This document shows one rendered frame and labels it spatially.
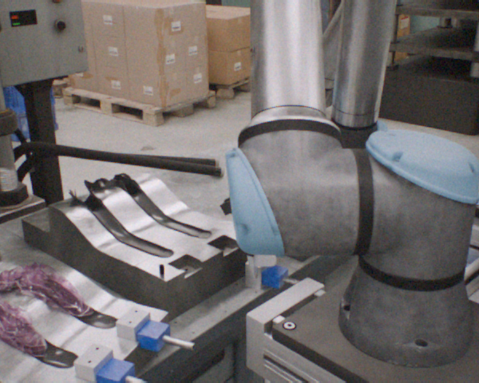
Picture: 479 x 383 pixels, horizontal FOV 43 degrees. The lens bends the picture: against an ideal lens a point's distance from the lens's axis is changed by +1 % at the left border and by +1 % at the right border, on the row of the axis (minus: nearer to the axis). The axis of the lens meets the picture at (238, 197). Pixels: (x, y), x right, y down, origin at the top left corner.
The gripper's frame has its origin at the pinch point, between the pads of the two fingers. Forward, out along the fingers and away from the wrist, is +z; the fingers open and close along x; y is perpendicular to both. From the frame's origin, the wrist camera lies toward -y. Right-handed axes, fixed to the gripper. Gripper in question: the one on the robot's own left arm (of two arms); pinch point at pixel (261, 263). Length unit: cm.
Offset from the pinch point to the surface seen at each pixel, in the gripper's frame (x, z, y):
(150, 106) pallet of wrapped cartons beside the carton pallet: 289, 70, -263
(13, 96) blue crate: 199, 49, -317
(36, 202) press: 8, 6, -76
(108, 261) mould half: -17.5, -2.2, -25.2
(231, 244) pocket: -0.3, -2.8, -6.9
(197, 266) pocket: -11.0, -2.6, -8.3
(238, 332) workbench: -4.0, 15.7, -3.3
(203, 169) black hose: 42, 1, -42
